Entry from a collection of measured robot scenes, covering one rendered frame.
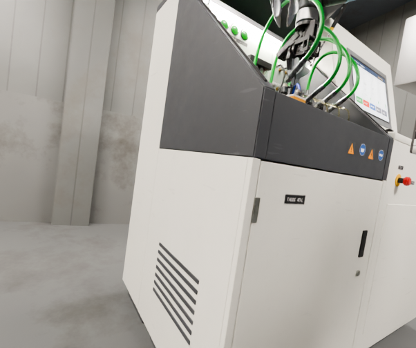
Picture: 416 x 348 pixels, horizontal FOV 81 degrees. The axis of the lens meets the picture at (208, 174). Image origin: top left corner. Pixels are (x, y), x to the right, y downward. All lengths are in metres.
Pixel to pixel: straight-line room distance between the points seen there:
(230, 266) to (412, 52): 0.50
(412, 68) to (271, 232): 0.42
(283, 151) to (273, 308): 0.42
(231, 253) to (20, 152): 2.27
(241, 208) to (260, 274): 0.18
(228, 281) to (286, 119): 0.41
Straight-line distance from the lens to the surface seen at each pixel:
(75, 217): 2.56
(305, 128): 0.68
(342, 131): 0.83
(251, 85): 0.62
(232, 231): 0.60
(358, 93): 1.53
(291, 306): 0.83
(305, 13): 1.07
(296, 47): 1.04
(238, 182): 0.58
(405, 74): 0.42
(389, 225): 1.25
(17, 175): 2.65
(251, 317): 0.72
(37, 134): 2.60
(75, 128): 2.48
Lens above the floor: 0.77
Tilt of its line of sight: 3 degrees down
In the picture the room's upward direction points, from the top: 8 degrees clockwise
